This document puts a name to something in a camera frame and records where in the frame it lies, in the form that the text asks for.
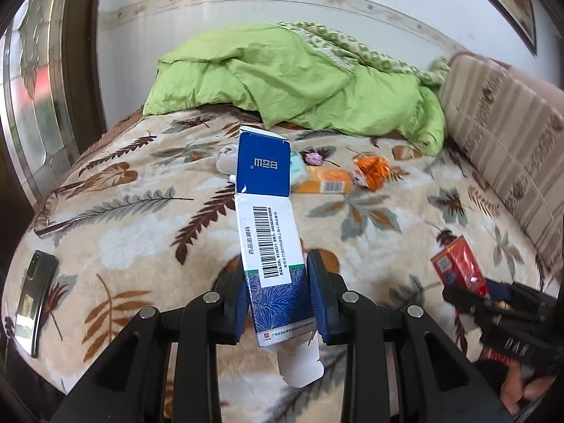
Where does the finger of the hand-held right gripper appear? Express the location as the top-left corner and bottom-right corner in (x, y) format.
(485, 280), (532, 306)
(442, 284), (501, 320)

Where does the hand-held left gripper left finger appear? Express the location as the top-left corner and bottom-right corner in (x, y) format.
(52, 269), (250, 423)

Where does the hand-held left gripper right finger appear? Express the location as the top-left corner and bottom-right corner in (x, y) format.
(307, 249), (514, 423)

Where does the red box with blue emblem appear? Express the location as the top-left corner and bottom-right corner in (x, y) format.
(430, 235), (491, 298)

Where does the white and blue medicine box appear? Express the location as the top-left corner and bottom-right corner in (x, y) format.
(232, 126), (324, 388)

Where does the orange medicine box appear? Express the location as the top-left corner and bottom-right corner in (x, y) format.
(292, 165), (355, 195)

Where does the person's right hand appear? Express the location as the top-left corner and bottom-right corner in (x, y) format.
(500, 361), (558, 412)

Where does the leaf-print fleece blanket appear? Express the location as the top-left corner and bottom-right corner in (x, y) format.
(0, 110), (560, 423)

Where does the light blue crumpled wrapper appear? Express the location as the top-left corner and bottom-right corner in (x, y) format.
(290, 151), (308, 182)

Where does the orange snack wrapper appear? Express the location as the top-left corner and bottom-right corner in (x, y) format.
(355, 155), (392, 191)

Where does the white small tube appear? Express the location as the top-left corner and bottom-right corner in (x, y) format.
(215, 143), (241, 183)

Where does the striped floral cushion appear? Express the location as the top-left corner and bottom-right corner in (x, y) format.
(438, 51), (564, 283)

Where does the black smartphone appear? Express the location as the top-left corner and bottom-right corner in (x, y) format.
(14, 250), (59, 358)

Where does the green quilt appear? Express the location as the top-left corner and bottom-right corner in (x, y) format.
(143, 21), (451, 156)

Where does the patterned glass door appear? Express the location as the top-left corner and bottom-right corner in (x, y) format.
(0, 0), (109, 230)

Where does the framed wall picture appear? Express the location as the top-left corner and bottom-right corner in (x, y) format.
(449, 0), (538, 56)

